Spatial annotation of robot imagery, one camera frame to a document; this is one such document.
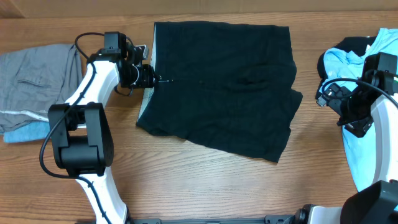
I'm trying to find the black shorts with mesh lining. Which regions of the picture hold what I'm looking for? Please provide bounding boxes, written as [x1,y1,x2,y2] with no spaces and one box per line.
[137,21,303,162]

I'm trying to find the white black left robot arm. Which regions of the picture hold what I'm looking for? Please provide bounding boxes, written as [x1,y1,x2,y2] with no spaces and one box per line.
[39,32,157,223]

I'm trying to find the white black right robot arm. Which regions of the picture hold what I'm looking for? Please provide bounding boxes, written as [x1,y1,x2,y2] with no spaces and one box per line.
[264,52,397,224]

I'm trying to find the light blue t-shirt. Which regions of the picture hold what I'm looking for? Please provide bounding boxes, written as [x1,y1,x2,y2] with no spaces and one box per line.
[322,28,397,191]

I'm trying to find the black garment under blue shirt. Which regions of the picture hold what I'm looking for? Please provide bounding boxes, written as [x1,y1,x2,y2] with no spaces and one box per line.
[315,36,376,100]

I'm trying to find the folded grey shorts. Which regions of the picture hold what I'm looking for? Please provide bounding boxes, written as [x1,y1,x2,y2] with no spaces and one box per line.
[1,44,82,133]

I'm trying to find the folded blue cloth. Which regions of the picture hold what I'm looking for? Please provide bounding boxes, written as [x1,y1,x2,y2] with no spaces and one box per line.
[3,121,50,143]

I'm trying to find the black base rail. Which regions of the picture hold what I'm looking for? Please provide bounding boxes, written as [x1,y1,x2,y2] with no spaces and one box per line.
[126,215,295,224]

